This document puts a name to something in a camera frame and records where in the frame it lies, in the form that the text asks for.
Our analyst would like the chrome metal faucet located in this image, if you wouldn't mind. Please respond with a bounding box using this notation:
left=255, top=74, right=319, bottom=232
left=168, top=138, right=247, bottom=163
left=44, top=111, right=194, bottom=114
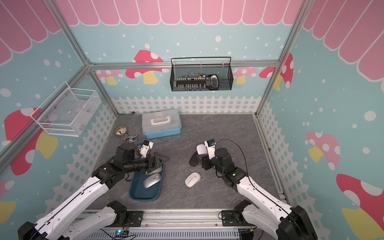
left=123, top=134, right=138, bottom=143

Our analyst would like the dark teal storage tray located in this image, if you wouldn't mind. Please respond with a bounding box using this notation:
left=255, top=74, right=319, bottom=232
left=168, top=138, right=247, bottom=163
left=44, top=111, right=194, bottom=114
left=129, top=167, right=163, bottom=202

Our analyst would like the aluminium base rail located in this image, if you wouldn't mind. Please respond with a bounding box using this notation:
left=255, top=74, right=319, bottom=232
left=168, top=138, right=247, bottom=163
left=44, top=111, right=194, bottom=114
left=74, top=209, right=301, bottom=240

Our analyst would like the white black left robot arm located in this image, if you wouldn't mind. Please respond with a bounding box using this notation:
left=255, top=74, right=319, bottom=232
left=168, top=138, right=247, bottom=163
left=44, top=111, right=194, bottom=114
left=18, top=142, right=170, bottom=240

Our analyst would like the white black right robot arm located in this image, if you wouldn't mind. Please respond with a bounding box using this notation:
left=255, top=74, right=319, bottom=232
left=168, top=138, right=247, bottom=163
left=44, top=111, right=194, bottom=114
left=197, top=145, right=318, bottom=240

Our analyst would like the black device in basket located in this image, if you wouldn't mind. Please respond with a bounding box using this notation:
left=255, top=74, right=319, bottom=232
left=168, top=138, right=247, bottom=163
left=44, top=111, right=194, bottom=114
left=206, top=75, right=220, bottom=91

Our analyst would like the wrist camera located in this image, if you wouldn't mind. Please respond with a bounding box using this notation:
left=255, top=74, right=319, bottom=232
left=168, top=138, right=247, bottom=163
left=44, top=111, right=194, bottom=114
left=204, top=139, right=216, bottom=160
left=139, top=140, right=154, bottom=159

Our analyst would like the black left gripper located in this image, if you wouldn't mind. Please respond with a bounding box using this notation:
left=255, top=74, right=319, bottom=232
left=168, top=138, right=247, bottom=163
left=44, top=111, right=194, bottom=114
left=124, top=151, right=170, bottom=173

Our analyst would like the white rounded mouse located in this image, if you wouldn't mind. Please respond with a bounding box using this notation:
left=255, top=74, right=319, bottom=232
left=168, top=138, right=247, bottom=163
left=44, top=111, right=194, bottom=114
left=185, top=172, right=201, bottom=188

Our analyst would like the blue box with clear lid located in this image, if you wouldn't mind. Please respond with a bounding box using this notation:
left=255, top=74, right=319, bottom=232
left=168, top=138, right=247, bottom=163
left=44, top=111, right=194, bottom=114
left=142, top=109, right=182, bottom=139

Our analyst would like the black mouse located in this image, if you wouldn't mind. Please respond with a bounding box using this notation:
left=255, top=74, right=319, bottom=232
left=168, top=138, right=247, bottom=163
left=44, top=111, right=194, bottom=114
left=189, top=152, right=200, bottom=167

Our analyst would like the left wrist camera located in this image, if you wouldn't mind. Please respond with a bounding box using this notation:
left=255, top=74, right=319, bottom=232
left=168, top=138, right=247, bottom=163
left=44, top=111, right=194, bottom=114
left=139, top=140, right=154, bottom=159

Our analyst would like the silver grey mouse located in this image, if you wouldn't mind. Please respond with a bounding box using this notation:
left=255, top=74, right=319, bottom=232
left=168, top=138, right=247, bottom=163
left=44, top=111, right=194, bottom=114
left=143, top=173, right=162, bottom=189

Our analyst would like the light grey slim mouse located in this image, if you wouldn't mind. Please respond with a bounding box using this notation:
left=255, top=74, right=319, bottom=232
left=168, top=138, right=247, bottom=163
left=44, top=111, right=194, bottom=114
left=196, top=144, right=208, bottom=156

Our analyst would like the green lit circuit board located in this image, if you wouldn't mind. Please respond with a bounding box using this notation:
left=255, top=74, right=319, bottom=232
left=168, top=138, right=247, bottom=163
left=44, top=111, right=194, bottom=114
left=109, top=229, right=130, bottom=239

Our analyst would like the white wire wall basket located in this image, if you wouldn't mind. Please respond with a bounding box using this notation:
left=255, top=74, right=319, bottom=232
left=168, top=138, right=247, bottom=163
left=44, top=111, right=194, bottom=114
left=30, top=82, right=102, bottom=137

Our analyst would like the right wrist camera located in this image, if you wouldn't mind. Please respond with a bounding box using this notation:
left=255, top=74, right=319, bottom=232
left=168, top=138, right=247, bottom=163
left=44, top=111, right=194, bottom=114
left=204, top=139, right=216, bottom=160

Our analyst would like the black wire wall basket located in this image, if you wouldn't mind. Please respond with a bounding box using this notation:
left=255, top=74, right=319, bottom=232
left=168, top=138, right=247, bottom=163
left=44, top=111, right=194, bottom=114
left=170, top=57, right=234, bottom=92

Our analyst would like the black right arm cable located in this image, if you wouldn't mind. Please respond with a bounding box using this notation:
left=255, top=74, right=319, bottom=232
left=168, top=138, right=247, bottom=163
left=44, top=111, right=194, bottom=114
left=215, top=138, right=250, bottom=181

